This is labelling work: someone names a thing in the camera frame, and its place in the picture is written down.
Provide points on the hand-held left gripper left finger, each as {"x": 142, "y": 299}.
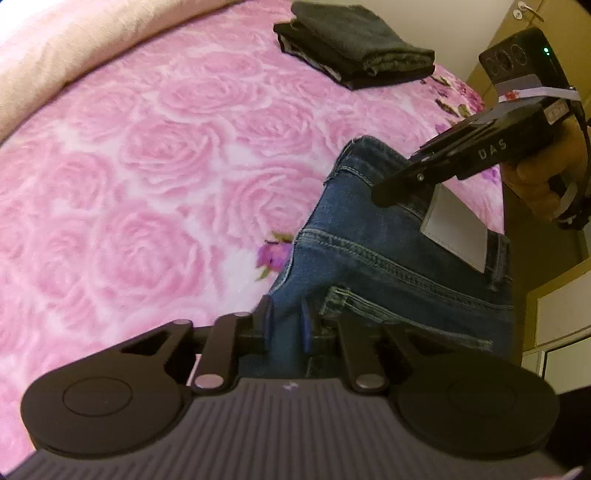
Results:
{"x": 268, "y": 321}

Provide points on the beige quilt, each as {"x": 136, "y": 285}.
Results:
{"x": 60, "y": 50}

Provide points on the folded black garment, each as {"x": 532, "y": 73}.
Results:
{"x": 318, "y": 57}

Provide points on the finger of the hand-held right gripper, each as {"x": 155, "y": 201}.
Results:
{"x": 392, "y": 187}

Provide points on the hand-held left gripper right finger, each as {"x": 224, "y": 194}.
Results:
{"x": 304, "y": 325}

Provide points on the beige door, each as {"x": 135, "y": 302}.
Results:
{"x": 503, "y": 27}

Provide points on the folded dark grey garment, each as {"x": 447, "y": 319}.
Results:
{"x": 355, "y": 32}

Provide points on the pink rose print blanket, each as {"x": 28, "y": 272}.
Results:
{"x": 138, "y": 184}

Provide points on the person's right hand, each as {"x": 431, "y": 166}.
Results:
{"x": 540, "y": 184}

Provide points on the blue denim jeans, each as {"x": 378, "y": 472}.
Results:
{"x": 369, "y": 258}

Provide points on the white cabinet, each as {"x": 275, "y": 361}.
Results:
{"x": 561, "y": 318}

